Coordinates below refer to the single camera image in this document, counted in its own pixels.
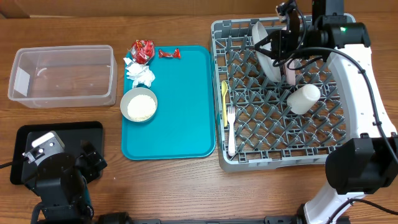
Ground pink round plate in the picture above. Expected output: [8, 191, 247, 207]
[283, 63, 296, 86]

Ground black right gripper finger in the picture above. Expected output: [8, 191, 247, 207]
[256, 49, 275, 59]
[254, 33, 272, 50]

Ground small red sauce packet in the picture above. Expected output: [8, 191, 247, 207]
[158, 48, 181, 59]

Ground clear plastic bin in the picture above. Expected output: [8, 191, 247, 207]
[7, 45, 118, 108]

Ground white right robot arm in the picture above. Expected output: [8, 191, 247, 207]
[254, 1, 397, 223]

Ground white round plate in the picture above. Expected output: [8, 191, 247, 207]
[252, 21, 281, 83]

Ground white plastic fork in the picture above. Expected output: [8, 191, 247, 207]
[227, 105, 236, 157]

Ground grey dishwasher rack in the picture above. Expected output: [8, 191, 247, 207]
[210, 19, 346, 172]

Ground black tray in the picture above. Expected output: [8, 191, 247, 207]
[9, 121, 104, 185]

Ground teal plastic tray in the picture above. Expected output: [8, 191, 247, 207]
[121, 45, 216, 161]

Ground white crumpled napkin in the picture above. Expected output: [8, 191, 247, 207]
[123, 57, 155, 88]

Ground red crumpled snack wrapper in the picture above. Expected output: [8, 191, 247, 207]
[129, 40, 155, 65]

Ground yellow plastic spoon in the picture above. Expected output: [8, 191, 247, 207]
[221, 80, 228, 127]

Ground grey bowl of rice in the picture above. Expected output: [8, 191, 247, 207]
[120, 87, 157, 123]

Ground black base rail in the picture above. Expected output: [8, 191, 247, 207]
[94, 212, 306, 224]

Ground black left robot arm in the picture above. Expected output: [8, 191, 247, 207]
[23, 130, 107, 223]

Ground white plastic cup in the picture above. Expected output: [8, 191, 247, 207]
[287, 84, 321, 115]

